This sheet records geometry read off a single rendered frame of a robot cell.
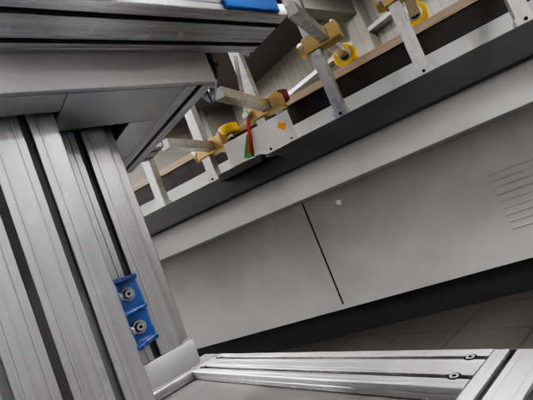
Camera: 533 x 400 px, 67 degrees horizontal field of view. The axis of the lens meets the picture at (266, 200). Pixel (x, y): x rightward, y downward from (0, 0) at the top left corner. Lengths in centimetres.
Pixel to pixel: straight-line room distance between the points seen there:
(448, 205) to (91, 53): 117
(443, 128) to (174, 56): 84
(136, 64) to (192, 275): 140
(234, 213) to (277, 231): 23
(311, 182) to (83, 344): 95
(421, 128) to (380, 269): 53
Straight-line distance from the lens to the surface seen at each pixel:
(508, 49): 121
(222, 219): 146
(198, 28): 55
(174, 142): 127
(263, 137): 134
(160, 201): 160
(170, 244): 162
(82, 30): 50
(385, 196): 145
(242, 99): 117
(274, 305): 168
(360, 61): 149
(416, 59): 124
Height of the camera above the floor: 46
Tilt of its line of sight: 5 degrees up
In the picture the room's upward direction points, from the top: 22 degrees counter-clockwise
